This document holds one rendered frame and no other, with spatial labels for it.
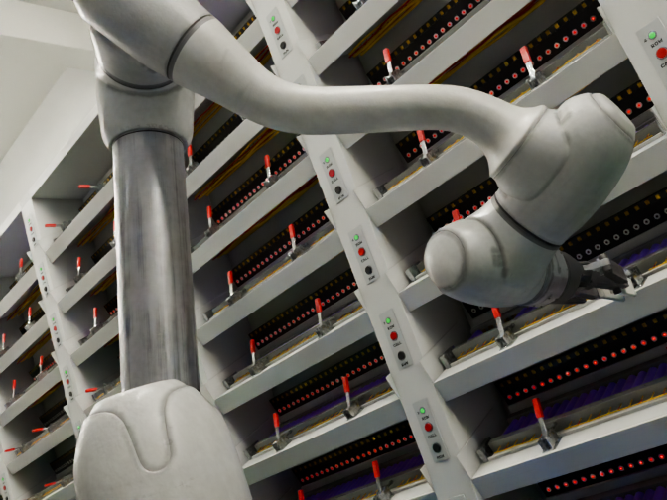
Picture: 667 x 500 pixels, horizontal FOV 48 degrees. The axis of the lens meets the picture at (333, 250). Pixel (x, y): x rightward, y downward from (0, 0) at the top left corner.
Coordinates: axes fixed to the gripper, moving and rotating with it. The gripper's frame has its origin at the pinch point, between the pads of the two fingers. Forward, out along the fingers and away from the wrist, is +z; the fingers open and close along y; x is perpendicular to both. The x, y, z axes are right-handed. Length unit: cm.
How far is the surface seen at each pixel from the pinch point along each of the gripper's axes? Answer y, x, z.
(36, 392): -217, 55, -2
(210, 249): -98, 55, -2
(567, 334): -14.1, -1.8, 7.0
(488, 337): -32.8, 5.2, 11.8
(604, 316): -6.5, -1.6, 6.9
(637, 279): 1.0, 1.8, 6.7
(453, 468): -48, -16, 9
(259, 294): -85, 37, 0
